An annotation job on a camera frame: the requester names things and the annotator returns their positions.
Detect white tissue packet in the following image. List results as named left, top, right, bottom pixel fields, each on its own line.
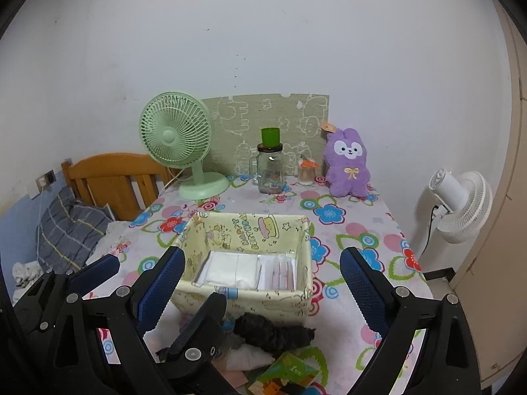
left=195, top=251, right=262, bottom=289

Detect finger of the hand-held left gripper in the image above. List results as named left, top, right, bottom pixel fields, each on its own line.
left=14, top=254, right=121, bottom=338
left=155, top=293, right=228, bottom=395

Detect yellow cartoon fabric storage box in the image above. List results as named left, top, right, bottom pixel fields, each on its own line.
left=171, top=212, right=314, bottom=317

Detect pink wipes packet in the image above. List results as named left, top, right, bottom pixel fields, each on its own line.
left=217, top=368, right=248, bottom=388

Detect green cartoon wall mat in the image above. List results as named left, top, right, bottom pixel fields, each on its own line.
left=200, top=92, right=331, bottom=177

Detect crumpled white cloth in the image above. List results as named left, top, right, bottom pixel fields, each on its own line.
left=12, top=261, right=42, bottom=289

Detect grey plaid pillow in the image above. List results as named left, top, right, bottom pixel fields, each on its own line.
left=37, top=187, right=112, bottom=274

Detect green plastic cup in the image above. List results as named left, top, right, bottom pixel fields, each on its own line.
left=261, top=128, right=283, bottom=147

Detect glass mug jar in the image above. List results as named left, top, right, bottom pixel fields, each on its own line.
left=250, top=143, right=288, bottom=194

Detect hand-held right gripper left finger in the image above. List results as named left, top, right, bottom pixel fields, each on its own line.
left=47, top=247, right=186, bottom=395

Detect black fan cable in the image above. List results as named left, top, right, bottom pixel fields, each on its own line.
left=423, top=203, right=438, bottom=258

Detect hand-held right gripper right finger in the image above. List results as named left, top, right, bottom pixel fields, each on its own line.
left=340, top=247, right=480, bottom=395

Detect green tissue packet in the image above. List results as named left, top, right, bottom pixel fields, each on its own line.
left=247, top=350, right=319, bottom=395

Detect green desk fan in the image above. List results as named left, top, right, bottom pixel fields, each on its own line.
left=139, top=92, right=228, bottom=200

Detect white circulator fan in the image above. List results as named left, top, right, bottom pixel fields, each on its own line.
left=428, top=168, right=493, bottom=244

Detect small orange capped jar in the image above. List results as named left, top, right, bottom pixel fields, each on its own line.
left=298, top=157, right=322, bottom=187

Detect purple plush bunny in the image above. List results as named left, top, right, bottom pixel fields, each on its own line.
left=322, top=121, right=371, bottom=198

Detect wooden chair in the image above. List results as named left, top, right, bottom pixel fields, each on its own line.
left=62, top=153, right=184, bottom=222

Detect white fan cable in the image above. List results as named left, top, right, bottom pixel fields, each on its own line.
left=157, top=168, right=182, bottom=196

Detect pink striped packet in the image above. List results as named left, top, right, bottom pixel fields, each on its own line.
left=257, top=254, right=297, bottom=291

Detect dark socks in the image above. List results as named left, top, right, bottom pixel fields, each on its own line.
left=233, top=313, right=318, bottom=356

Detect beige wardrobe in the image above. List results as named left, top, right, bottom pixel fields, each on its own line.
left=449, top=0, right=527, bottom=391

